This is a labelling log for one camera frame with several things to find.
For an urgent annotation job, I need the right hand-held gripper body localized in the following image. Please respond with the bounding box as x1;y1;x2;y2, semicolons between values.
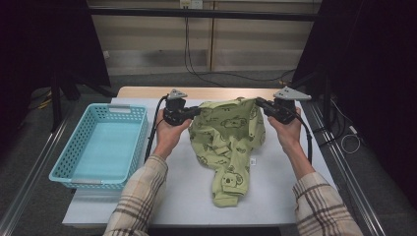
271;86;313;126

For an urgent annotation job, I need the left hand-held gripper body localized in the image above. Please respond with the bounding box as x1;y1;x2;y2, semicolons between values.
162;88;190;127

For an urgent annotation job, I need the green printed baby romper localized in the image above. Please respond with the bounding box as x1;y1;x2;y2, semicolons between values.
188;96;268;208

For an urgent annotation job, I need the light blue plastic basket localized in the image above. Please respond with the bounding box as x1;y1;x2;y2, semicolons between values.
48;103;149;192

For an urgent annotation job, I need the person's left hand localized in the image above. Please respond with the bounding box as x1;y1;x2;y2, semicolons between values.
152;109;192;160

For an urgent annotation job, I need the person's right hand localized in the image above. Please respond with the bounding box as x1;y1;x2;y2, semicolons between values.
268;109;303;155

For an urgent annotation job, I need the black metal stand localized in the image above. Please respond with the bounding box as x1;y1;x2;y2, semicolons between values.
289;70;333;132
48;70;114;132

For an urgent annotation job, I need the white table cover board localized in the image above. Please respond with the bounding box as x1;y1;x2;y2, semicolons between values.
62;97;351;228

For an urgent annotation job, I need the black curtain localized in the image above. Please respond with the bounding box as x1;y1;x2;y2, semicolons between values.
291;0;417;210
0;0;112;158

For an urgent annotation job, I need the black horizontal metal bar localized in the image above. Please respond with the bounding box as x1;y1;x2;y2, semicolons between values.
88;7;324;23

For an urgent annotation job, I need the left hand-held gripper black cable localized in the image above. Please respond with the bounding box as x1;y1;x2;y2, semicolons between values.
144;94;170;163

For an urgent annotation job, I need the hand-held gripper black cable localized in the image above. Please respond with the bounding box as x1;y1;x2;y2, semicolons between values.
144;94;170;163
294;114;314;165

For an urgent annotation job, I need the right hand-held gripper black cable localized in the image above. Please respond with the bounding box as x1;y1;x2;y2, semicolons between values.
294;114;314;165

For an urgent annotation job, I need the black cable hanging from socket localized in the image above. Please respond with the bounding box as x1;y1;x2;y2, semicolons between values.
183;16;296;88

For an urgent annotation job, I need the black floor cable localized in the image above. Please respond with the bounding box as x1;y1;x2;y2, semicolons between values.
313;112;348;148

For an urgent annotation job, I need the white cable with adapter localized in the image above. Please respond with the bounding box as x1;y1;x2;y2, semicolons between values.
328;97;362;155

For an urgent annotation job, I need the white wall socket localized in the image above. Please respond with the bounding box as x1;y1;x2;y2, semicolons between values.
179;0;204;10

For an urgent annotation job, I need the yellow floor cable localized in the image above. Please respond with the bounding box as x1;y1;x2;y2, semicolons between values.
37;97;53;111

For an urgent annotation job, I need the aluminium floor rail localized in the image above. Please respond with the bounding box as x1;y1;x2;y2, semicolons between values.
0;107;78;236
308;101;387;236

